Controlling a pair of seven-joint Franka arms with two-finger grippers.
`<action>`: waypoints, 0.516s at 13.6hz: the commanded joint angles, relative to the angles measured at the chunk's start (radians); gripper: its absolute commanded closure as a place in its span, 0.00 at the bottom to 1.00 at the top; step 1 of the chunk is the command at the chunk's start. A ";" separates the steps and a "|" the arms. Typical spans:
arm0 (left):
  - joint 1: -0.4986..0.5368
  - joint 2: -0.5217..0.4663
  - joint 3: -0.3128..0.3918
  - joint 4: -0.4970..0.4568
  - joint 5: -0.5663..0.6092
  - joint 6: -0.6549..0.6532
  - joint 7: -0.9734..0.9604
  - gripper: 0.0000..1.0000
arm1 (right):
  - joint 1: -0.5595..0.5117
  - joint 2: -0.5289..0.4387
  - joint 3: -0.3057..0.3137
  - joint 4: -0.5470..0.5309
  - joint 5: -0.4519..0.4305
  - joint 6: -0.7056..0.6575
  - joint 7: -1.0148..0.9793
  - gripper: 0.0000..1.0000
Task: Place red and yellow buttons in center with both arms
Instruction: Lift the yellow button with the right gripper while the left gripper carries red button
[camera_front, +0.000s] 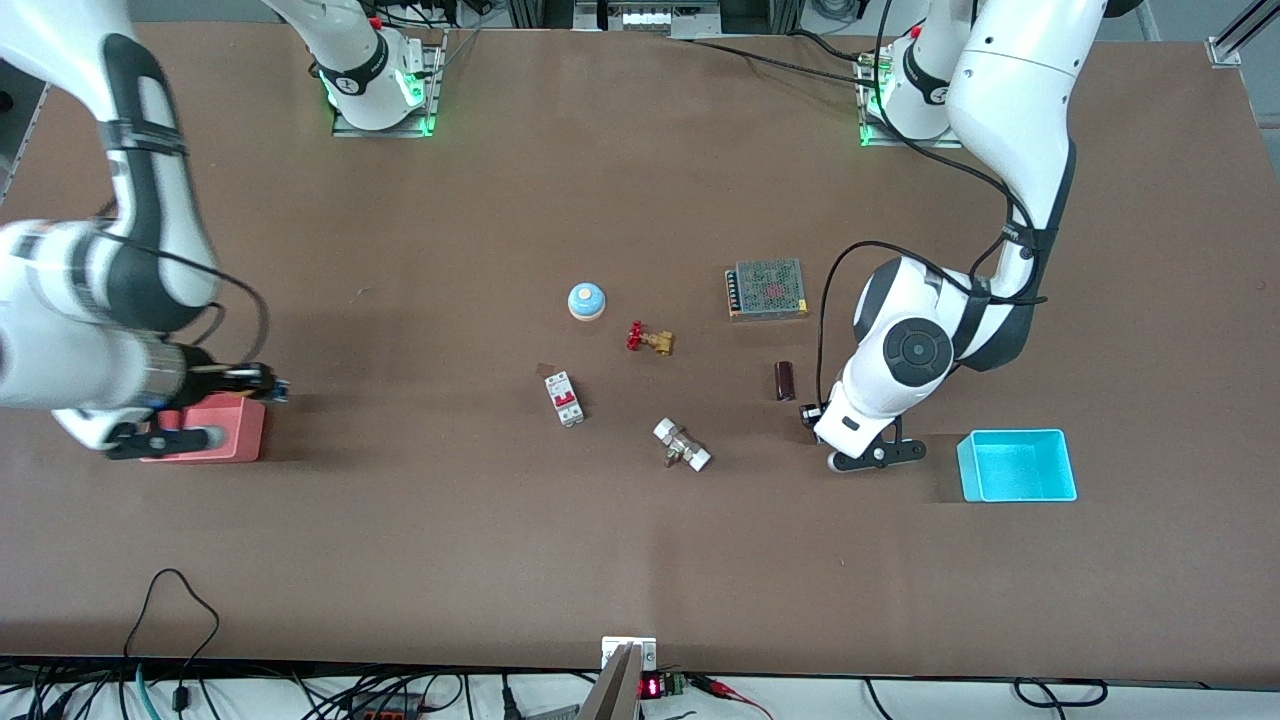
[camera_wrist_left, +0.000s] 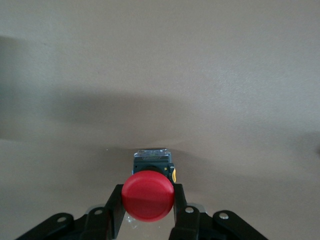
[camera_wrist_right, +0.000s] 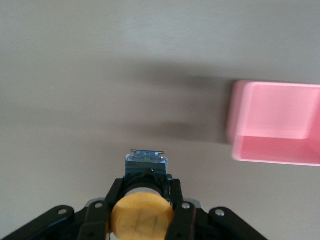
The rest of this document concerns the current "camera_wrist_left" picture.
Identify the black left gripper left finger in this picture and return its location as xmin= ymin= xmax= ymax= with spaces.
xmin=14 ymin=184 xmax=126 ymax=240

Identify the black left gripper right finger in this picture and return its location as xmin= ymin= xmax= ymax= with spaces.
xmin=168 ymin=183 xmax=270 ymax=240

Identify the red push button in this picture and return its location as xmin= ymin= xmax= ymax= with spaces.
xmin=120 ymin=148 xmax=178 ymax=223

